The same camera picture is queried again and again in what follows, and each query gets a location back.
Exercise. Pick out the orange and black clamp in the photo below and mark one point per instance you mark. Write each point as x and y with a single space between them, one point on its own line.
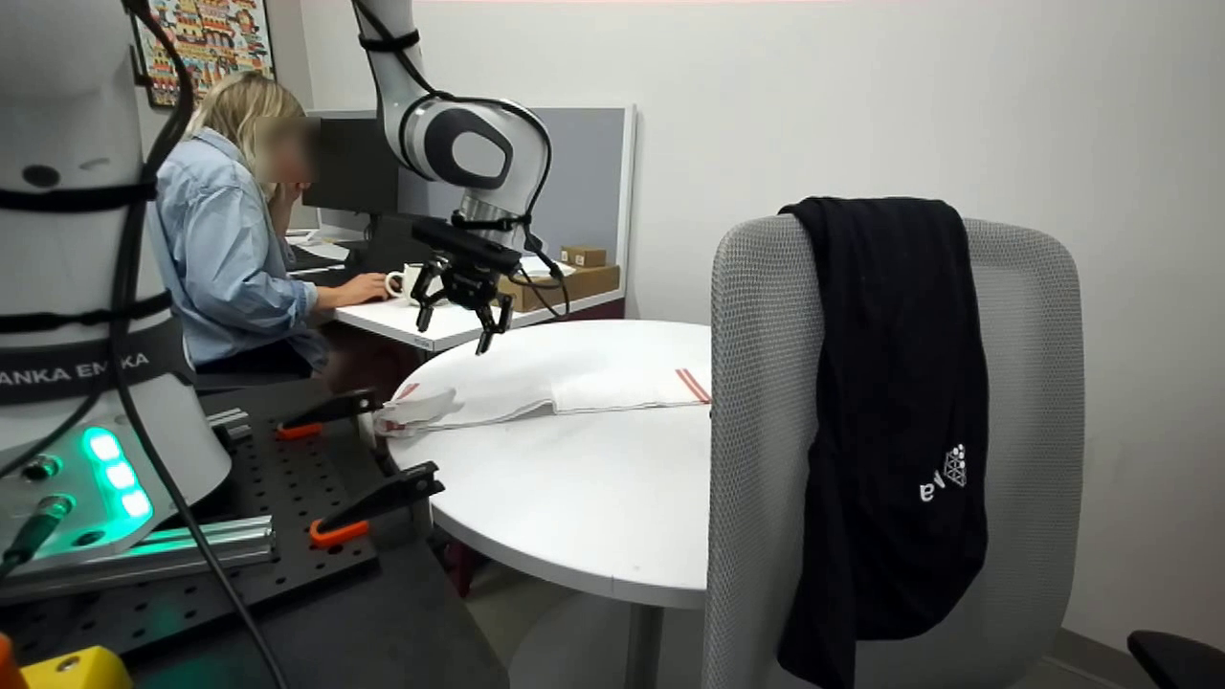
377 501
326 415

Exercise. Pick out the grey office chair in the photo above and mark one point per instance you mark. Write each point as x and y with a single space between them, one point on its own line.
1036 424

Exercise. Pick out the black computer monitor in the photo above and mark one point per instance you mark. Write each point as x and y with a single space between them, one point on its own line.
339 159

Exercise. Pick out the grey pegboard panel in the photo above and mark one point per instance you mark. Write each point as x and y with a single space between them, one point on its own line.
421 627

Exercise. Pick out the colourful wall poster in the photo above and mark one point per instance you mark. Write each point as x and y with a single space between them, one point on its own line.
211 44

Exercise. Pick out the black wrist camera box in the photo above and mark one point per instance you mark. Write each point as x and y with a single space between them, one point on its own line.
463 239

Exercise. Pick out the black desk device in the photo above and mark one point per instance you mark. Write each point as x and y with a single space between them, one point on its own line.
388 237

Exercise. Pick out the yellow plastic object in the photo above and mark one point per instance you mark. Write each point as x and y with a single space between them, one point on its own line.
77 672

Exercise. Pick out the seated woman in blue shirt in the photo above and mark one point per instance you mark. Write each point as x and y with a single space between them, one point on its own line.
222 256

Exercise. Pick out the white cloth with red stripes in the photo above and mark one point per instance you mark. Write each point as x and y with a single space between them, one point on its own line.
598 383

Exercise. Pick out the aluminium rail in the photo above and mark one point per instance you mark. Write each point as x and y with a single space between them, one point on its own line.
194 540

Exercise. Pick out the small cardboard box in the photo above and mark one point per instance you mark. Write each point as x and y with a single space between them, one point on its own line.
583 259

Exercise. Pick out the black chair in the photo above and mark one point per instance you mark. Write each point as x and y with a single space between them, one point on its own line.
1179 660

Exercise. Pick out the grey partition panel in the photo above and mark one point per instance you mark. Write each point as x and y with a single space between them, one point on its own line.
589 177

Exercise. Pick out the black perforated breadboard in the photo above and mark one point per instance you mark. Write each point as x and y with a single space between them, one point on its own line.
271 504

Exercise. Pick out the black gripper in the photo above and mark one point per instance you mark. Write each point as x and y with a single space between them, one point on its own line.
473 284

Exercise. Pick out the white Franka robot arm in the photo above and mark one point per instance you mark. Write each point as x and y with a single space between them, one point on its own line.
62 127

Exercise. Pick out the orange object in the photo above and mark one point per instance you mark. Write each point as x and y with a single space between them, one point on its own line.
10 663

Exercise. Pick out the black garment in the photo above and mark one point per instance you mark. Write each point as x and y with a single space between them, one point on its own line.
893 424

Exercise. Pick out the white office desk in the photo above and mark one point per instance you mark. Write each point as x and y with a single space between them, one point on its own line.
421 325

